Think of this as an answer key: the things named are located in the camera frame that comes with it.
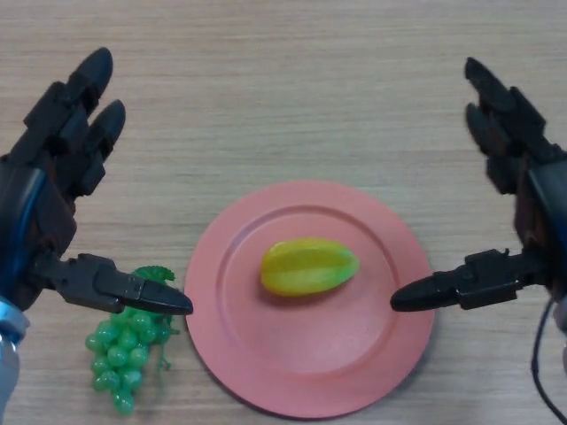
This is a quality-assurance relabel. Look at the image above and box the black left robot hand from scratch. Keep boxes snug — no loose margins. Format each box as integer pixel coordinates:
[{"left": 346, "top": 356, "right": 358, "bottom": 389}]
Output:
[{"left": 0, "top": 47, "right": 194, "bottom": 316}]

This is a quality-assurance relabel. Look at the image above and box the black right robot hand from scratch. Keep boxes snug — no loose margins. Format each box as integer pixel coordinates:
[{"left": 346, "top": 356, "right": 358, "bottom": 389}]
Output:
[{"left": 389, "top": 56, "right": 567, "bottom": 313}]

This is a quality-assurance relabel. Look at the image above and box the yellow starfruit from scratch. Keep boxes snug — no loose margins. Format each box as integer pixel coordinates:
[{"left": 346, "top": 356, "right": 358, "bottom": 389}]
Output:
[{"left": 259, "top": 237, "right": 361, "bottom": 297}]

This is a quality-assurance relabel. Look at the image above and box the pink round plate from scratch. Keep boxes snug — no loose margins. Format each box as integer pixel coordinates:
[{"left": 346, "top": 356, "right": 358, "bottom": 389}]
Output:
[{"left": 184, "top": 179, "right": 434, "bottom": 420}]

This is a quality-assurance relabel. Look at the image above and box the green grape bunch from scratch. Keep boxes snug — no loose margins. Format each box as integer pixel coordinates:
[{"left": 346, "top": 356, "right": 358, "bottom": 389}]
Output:
[{"left": 85, "top": 265, "right": 182, "bottom": 417}]

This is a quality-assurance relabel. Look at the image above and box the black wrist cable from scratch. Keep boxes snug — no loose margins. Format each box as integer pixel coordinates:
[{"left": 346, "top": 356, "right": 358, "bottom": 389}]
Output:
[{"left": 530, "top": 297, "right": 567, "bottom": 421}]

